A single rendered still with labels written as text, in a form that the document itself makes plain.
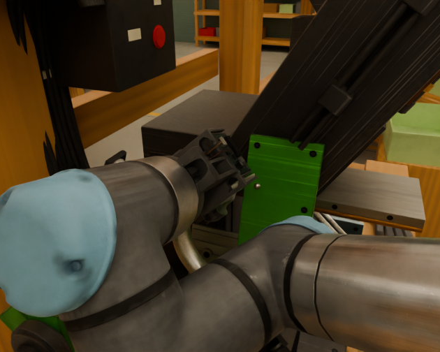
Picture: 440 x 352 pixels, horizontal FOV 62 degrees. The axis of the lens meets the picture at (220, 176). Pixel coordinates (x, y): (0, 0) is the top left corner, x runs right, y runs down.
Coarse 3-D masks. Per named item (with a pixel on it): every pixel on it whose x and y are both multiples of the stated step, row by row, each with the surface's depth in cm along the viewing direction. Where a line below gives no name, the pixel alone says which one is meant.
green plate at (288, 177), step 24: (264, 144) 58; (288, 144) 56; (312, 144) 55; (264, 168) 58; (288, 168) 57; (312, 168) 56; (264, 192) 59; (288, 192) 58; (312, 192) 56; (264, 216) 60; (288, 216) 58; (312, 216) 57; (240, 240) 62
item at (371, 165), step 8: (368, 160) 136; (368, 168) 130; (376, 168) 130; (384, 168) 130; (392, 168) 130; (400, 168) 130; (408, 176) 125; (368, 224) 100; (368, 232) 97; (384, 232) 97
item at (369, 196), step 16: (352, 176) 76; (368, 176) 76; (384, 176) 76; (400, 176) 76; (240, 192) 74; (336, 192) 70; (352, 192) 70; (368, 192) 70; (384, 192) 70; (400, 192) 70; (416, 192) 70; (320, 208) 69; (336, 208) 67; (352, 208) 66; (368, 208) 65; (384, 208) 65; (400, 208) 65; (416, 208) 65; (384, 224) 65; (400, 224) 64; (416, 224) 63
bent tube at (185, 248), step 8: (184, 232) 56; (176, 240) 56; (184, 240) 56; (192, 240) 58; (176, 248) 57; (184, 248) 56; (192, 248) 57; (184, 256) 56; (192, 256) 56; (200, 256) 57; (184, 264) 57; (192, 264) 56; (200, 264) 56
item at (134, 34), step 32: (64, 0) 47; (128, 0) 49; (160, 0) 56; (64, 32) 49; (96, 32) 48; (128, 32) 50; (160, 32) 57; (64, 64) 52; (96, 64) 50; (128, 64) 51; (160, 64) 59
